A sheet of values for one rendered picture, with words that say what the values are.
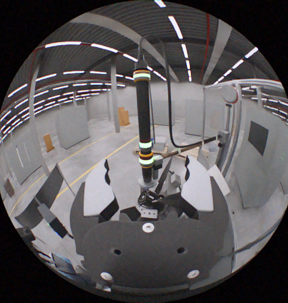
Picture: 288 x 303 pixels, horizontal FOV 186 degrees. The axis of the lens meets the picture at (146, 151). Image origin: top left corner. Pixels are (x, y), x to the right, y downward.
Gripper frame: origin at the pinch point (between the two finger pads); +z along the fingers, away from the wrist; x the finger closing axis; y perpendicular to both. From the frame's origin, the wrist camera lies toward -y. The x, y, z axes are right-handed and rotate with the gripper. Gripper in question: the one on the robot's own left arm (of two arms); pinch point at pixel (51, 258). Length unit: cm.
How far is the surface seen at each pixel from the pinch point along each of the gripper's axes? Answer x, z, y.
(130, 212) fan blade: 10, 37, -56
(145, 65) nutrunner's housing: 26, -41, -49
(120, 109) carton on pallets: -316, 5, -809
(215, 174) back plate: 66, 9, -69
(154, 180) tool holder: 28, -4, -50
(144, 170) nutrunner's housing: 25, -9, -49
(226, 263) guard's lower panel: 96, 54, 4
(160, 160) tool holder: 29, -12, -52
